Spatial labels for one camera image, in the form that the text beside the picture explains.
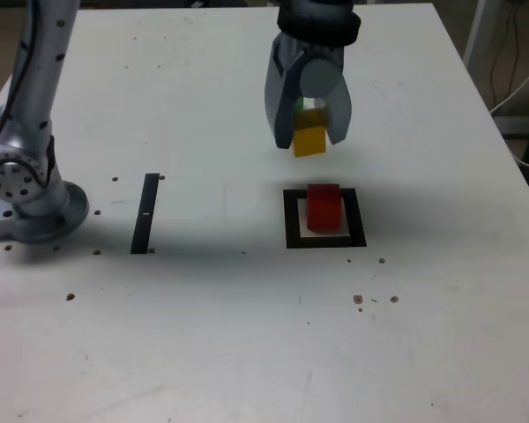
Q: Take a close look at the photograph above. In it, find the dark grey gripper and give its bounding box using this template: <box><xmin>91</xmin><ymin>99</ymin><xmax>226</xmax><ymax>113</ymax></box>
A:
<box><xmin>263</xmin><ymin>36</ymin><xmax>354</xmax><ymax>150</ymax></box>

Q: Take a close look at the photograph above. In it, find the black tape square outline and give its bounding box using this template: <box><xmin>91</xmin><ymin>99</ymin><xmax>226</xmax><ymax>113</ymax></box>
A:
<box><xmin>282</xmin><ymin>188</ymin><xmax>368</xmax><ymax>249</ymax></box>

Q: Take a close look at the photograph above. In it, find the red cube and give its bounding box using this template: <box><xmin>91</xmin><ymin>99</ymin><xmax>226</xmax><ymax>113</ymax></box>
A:
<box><xmin>306</xmin><ymin>183</ymin><xmax>341</xmax><ymax>232</ymax></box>

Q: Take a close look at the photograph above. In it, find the yellow cube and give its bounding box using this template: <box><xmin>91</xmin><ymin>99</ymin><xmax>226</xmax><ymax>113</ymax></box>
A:
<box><xmin>292</xmin><ymin>108</ymin><xmax>327</xmax><ymax>158</ymax></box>

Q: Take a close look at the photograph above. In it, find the thin black background cable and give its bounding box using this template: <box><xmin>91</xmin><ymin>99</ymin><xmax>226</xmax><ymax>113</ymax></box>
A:
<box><xmin>488</xmin><ymin>0</ymin><xmax>519</xmax><ymax>105</ymax></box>

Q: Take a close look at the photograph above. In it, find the white frame leg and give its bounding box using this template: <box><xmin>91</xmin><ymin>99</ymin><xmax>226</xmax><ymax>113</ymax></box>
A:
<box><xmin>462</xmin><ymin>0</ymin><xmax>490</xmax><ymax>79</ymax></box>

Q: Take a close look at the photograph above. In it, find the black tape strip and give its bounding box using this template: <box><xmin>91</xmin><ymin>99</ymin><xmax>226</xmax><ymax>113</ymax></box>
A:
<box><xmin>130</xmin><ymin>173</ymin><xmax>160</xmax><ymax>256</ymax></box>

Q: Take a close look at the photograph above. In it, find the grey background bar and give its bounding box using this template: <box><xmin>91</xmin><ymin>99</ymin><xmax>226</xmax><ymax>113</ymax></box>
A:
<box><xmin>493</xmin><ymin>115</ymin><xmax>529</xmax><ymax>139</ymax></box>

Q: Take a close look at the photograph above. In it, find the white background cable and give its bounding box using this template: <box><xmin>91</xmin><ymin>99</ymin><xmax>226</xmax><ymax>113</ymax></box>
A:
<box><xmin>488</xmin><ymin>55</ymin><xmax>529</xmax><ymax>116</ymax></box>

